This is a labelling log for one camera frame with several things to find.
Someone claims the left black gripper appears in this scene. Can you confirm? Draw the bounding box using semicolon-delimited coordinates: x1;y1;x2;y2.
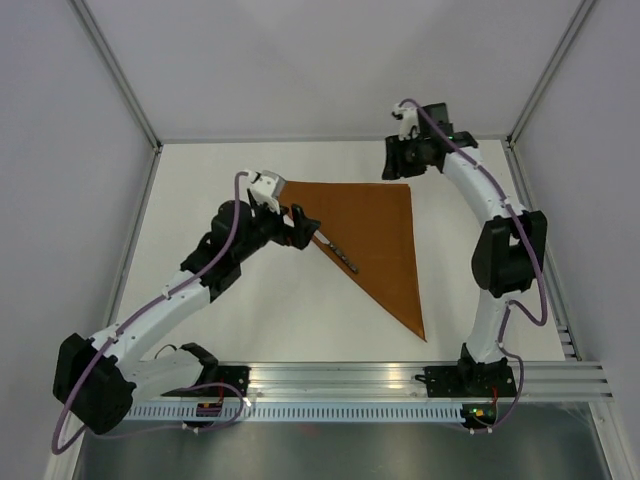
234;196;318;262

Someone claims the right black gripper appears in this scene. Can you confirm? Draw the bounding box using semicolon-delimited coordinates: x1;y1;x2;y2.
381;133;428;181

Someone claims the silver table knife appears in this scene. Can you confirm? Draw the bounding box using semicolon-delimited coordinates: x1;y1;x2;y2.
314;230;359;274

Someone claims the brown cloth napkin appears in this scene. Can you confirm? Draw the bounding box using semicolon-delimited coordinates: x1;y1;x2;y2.
279;181;427;341

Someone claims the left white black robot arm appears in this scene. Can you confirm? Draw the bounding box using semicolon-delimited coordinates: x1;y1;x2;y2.
53;200;321;434

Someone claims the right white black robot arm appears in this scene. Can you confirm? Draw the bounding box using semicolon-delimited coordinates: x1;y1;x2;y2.
382;99;548;398

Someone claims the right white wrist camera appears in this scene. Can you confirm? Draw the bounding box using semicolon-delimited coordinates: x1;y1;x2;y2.
392;103;420;141

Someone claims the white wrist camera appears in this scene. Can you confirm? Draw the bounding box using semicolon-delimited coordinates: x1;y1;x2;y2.
248;170;286;214
392;103;420;141

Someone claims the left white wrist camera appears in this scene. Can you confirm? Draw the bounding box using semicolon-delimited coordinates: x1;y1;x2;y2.
248;170;286;214

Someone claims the rear aluminium frame bar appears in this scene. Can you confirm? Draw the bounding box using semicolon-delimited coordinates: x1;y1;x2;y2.
159;133;509;145

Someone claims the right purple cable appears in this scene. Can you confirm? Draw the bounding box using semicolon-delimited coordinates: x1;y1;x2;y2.
399;98;547;436

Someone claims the purple cable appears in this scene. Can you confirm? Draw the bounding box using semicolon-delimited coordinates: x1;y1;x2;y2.
399;98;547;436
51;171;251;455

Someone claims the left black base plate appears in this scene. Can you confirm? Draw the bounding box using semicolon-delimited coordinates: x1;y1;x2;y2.
208;365;251;396

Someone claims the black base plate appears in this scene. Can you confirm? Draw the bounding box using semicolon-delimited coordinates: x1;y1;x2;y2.
208;365;251;396
422;366;517;398

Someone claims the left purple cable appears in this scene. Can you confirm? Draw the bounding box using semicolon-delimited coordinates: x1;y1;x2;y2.
51;171;251;455

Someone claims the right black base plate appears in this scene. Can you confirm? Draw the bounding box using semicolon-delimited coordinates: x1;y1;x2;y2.
422;366;517;398

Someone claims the white slotted cable duct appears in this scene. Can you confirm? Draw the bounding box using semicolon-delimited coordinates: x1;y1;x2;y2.
126;401;463;423

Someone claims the right aluminium frame post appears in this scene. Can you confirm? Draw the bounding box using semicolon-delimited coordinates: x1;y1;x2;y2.
505;0;599;149

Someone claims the aluminium frame post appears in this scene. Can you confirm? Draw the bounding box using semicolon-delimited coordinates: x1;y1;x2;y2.
68;0;163;153
505;0;599;149

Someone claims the left aluminium frame post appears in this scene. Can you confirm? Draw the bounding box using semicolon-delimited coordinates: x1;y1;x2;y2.
68;0;163;153

